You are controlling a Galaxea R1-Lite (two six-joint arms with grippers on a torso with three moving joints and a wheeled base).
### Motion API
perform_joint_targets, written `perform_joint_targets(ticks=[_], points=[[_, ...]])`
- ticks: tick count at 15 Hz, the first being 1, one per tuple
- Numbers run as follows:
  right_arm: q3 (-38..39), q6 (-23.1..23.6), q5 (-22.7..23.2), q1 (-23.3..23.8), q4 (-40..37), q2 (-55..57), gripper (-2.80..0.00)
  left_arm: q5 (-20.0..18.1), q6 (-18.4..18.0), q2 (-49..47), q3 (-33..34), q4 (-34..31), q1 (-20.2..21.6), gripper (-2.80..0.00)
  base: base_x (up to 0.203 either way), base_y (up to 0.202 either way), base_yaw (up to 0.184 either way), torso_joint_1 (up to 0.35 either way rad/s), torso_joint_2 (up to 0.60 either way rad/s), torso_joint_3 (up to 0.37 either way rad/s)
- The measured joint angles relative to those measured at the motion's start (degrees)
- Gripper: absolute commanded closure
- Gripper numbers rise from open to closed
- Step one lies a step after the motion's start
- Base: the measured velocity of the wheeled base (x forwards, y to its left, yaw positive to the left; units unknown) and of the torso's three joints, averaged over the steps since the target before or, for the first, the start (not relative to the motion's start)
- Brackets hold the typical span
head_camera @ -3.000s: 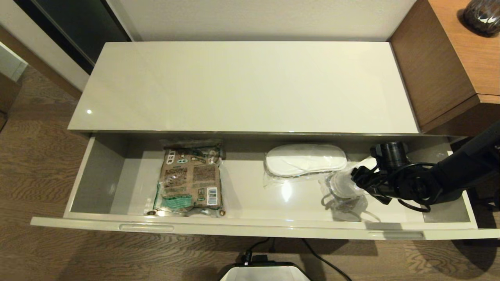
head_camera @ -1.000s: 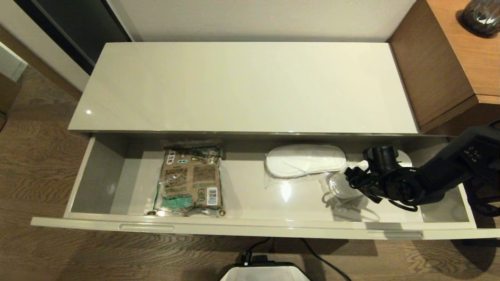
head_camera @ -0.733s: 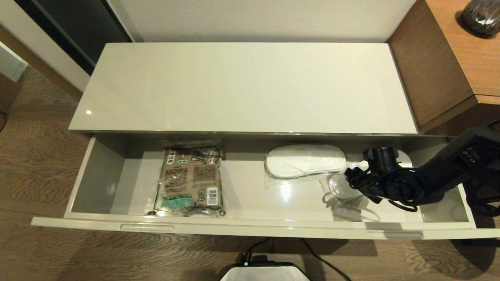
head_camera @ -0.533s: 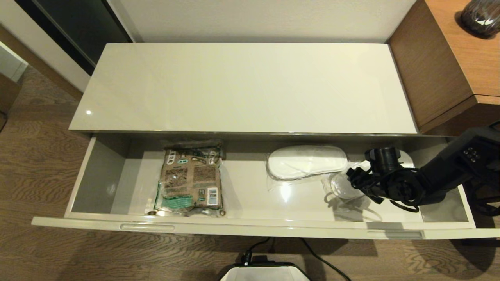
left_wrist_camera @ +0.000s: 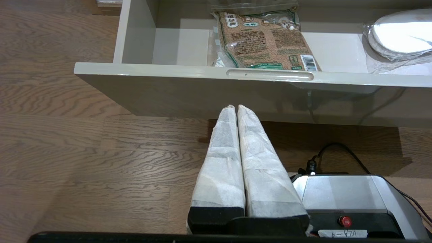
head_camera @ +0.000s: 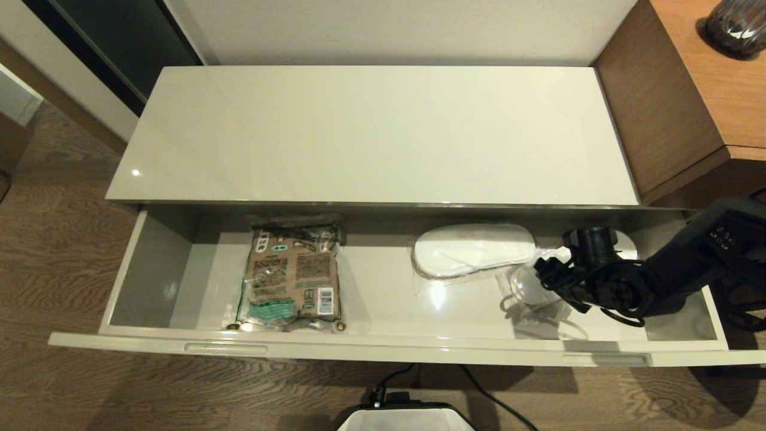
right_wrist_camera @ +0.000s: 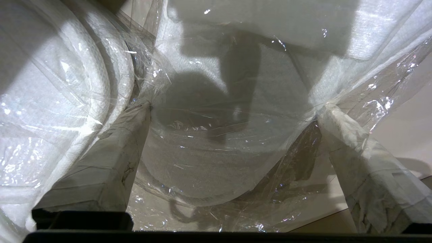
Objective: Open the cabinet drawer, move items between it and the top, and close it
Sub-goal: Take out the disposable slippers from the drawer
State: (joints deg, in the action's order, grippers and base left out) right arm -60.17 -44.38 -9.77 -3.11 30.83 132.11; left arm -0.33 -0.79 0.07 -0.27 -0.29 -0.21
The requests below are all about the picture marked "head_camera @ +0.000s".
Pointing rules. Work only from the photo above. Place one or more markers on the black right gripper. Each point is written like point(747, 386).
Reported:
point(598, 287)

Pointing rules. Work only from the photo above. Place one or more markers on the white slippers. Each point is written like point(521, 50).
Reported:
point(526, 287)
point(473, 250)

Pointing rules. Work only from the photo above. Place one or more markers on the beige cabinet drawer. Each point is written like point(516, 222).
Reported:
point(383, 305)

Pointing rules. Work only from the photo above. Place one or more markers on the brown printed snack bag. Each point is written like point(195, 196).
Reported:
point(293, 275)

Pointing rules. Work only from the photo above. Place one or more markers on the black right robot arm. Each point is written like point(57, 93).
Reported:
point(700, 257)

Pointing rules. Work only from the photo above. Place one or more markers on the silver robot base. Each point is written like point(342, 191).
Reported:
point(407, 420)

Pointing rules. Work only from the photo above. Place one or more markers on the brown wooden side table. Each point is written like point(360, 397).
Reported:
point(676, 108)

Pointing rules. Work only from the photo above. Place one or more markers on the dark round vase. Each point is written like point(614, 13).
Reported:
point(739, 27)

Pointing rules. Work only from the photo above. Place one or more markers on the dark glass door panel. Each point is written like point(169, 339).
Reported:
point(119, 42)

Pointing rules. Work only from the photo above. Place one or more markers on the brown wooden baseboard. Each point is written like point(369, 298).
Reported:
point(60, 93)

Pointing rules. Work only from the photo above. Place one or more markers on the pale grey panel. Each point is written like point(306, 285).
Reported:
point(15, 96)

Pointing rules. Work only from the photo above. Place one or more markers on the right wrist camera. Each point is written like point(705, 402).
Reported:
point(592, 242)

